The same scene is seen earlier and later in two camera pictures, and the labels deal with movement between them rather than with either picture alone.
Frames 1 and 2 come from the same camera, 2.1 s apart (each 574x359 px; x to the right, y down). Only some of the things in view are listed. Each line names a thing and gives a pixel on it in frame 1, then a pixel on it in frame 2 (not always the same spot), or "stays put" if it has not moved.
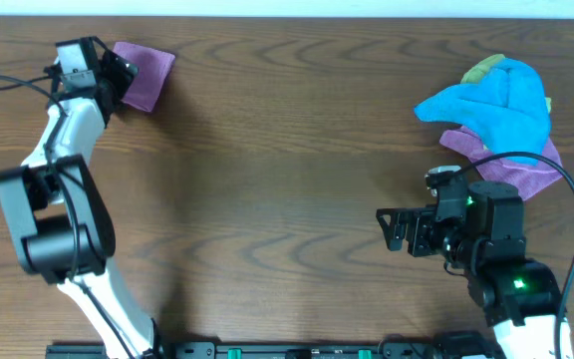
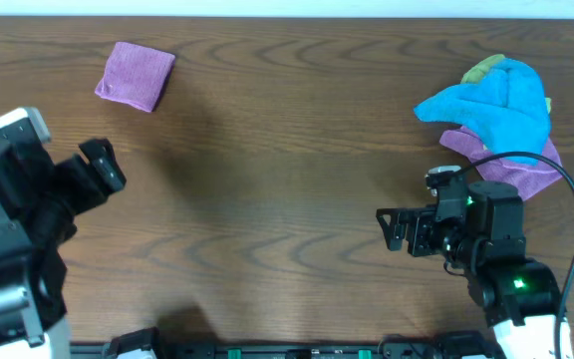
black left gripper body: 115,73 to 75,176
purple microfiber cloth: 154,69 stays put
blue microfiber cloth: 507,107 stays put
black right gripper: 414,232 stays put
